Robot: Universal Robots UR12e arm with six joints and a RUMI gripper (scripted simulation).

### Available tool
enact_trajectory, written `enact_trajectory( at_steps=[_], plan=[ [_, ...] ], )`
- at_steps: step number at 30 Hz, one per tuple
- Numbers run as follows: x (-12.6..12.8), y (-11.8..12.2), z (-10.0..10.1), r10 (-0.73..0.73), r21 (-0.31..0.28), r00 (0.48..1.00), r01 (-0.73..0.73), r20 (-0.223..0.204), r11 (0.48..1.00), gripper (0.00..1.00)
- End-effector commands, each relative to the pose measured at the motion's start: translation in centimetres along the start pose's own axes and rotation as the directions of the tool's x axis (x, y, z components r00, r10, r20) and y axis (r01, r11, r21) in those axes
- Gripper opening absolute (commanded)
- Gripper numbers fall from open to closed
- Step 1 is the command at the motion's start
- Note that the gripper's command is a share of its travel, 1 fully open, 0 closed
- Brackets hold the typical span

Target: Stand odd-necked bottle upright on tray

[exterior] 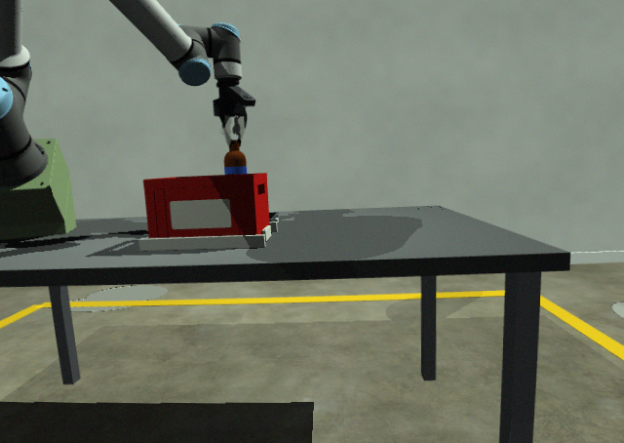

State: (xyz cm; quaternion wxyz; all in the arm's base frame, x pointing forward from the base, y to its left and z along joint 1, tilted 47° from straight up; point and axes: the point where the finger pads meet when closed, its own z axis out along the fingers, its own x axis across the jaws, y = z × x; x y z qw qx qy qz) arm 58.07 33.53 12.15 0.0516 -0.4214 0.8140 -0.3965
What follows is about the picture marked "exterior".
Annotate red crate with dividers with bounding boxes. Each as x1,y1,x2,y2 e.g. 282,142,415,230
148,173,270,238

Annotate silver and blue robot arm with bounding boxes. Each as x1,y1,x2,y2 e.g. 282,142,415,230
0,0,255,186

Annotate dark brown bottle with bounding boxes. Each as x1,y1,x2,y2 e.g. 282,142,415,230
224,140,247,175

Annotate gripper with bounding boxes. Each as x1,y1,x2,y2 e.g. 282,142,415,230
213,77,248,147

